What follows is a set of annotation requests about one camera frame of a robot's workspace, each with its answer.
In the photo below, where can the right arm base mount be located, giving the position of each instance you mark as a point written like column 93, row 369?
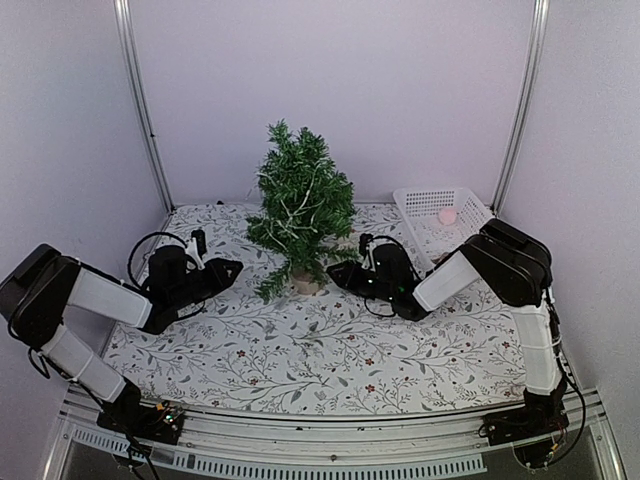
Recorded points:
column 542, row 435

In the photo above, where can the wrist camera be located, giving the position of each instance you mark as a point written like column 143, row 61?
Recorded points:
column 364, row 240
column 199, row 238

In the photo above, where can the small green christmas tree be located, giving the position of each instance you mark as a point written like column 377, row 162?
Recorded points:
column 307, row 206

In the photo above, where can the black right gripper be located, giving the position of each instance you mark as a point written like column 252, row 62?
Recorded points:
column 348, row 279

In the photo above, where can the pink pompom ornament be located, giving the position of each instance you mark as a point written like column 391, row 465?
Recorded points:
column 447, row 216

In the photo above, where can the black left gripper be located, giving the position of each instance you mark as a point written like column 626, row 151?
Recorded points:
column 217, row 267

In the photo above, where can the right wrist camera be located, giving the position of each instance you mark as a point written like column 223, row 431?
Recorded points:
column 364, row 240

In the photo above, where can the front aluminium rail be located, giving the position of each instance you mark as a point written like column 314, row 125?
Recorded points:
column 218, row 444

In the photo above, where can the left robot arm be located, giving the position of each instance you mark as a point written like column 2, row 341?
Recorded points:
column 37, row 293

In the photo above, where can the left aluminium frame post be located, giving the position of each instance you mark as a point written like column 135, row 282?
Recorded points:
column 126, row 34

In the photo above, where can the right aluminium frame post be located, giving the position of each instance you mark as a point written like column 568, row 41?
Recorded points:
column 532, row 63

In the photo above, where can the white plastic basket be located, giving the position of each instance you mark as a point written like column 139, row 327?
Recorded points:
column 419, row 208

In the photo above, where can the aluminium frame post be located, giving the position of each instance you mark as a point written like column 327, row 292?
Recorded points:
column 126, row 34
column 532, row 63

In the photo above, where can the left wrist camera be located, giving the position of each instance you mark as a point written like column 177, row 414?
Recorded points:
column 199, row 238

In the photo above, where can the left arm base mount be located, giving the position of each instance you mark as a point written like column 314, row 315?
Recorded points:
column 161, row 423

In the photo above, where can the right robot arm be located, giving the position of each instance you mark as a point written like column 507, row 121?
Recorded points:
column 517, row 269

